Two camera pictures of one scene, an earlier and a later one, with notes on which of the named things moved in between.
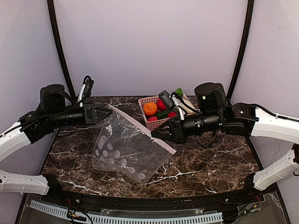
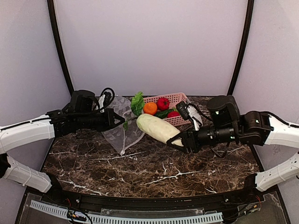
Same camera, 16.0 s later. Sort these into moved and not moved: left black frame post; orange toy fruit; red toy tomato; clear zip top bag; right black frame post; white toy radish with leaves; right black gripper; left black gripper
Moved: clear zip top bag; white toy radish with leaves; right black gripper; left black gripper
Not moved: left black frame post; right black frame post; red toy tomato; orange toy fruit
